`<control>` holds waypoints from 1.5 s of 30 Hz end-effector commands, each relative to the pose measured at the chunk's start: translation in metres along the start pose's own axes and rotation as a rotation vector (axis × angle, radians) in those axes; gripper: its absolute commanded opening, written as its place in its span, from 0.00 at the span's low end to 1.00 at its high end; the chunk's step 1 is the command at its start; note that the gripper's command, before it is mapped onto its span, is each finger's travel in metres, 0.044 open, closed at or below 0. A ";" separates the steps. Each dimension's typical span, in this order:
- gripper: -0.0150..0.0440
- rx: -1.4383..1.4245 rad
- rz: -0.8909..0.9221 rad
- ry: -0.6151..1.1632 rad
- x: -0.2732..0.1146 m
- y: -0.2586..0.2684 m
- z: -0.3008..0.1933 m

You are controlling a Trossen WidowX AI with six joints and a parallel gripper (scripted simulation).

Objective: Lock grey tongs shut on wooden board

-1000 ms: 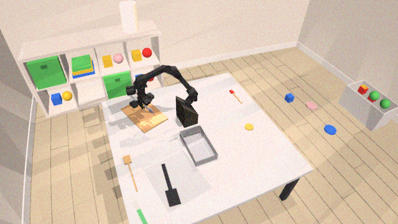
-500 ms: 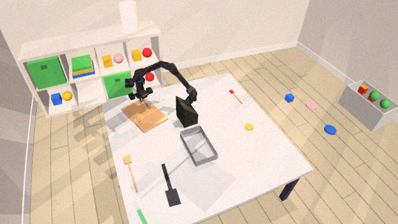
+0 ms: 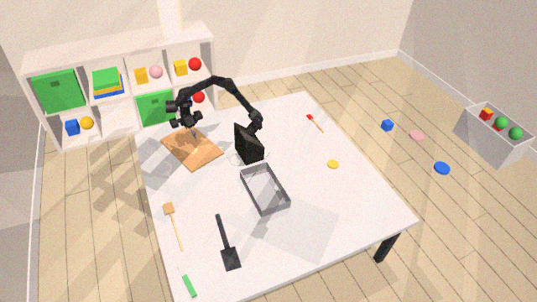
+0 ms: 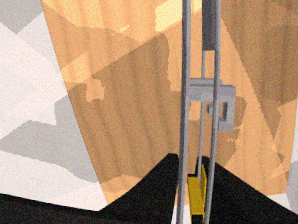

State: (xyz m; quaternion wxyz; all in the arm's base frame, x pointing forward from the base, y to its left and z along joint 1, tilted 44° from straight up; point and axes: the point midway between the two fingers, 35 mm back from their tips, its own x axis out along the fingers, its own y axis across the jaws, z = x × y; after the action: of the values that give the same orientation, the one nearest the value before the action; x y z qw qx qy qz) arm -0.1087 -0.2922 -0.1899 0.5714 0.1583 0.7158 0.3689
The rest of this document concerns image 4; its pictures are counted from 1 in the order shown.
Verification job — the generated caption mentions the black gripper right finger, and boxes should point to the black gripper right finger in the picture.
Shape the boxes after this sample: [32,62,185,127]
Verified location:
[209,163,298,224]

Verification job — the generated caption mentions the light brown wooden board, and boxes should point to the light brown wooden board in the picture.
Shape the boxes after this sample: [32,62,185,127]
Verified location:
[41,0,298,204]

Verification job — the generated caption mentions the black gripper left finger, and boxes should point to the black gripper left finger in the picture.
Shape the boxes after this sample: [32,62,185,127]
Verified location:
[0,153,178,224]

